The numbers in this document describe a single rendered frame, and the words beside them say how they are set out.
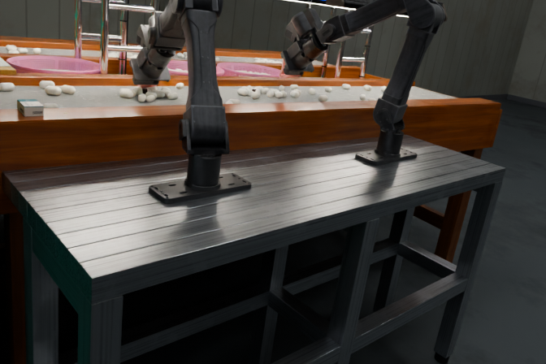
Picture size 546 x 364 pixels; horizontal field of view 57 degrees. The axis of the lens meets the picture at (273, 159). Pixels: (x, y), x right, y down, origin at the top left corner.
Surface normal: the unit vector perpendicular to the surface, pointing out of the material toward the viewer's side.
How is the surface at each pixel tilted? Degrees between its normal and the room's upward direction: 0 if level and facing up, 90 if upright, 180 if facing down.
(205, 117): 60
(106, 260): 0
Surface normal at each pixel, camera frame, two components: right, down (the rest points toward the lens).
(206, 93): 0.40, -0.18
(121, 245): 0.13, -0.94
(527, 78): -0.75, 0.11
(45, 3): 0.65, 0.31
